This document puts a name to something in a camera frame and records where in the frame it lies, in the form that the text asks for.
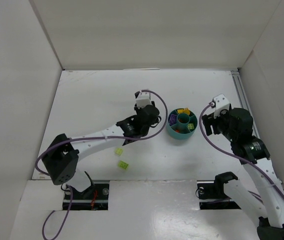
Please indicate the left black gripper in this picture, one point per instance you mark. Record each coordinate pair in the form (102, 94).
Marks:
(139, 109)

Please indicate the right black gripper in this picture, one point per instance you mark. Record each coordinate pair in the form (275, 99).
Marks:
(210, 122)

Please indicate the yellow black striped lego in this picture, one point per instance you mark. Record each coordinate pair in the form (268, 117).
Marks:
(186, 111)

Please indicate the dark purple lego brick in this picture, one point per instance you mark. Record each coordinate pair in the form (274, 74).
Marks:
(172, 119)

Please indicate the brown lego brick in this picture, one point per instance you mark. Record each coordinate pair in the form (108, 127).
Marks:
(181, 120)

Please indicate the green 2x2 lego brick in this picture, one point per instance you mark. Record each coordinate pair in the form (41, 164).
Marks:
(118, 151)

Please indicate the green 2x4 lego brick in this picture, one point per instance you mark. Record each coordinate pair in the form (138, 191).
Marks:
(123, 165)

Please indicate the green 2x2 lego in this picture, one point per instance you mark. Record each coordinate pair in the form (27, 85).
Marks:
(191, 126)

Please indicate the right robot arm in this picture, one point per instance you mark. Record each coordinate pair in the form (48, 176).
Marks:
(266, 211)

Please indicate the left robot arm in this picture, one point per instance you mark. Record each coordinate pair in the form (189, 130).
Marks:
(64, 153)

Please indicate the teal divided round container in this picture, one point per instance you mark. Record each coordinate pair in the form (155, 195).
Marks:
(185, 132)

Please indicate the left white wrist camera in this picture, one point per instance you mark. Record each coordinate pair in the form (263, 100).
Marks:
(142, 99)

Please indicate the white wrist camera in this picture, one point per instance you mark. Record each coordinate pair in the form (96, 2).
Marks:
(142, 99)
(219, 103)

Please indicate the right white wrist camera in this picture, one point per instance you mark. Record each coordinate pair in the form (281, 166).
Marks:
(219, 103)

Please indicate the aluminium rail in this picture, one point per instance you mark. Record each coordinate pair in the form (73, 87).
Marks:
(247, 144)

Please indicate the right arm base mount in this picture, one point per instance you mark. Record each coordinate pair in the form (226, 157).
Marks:
(211, 193)

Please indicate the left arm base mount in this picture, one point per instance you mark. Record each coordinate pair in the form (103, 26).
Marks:
(95, 198)

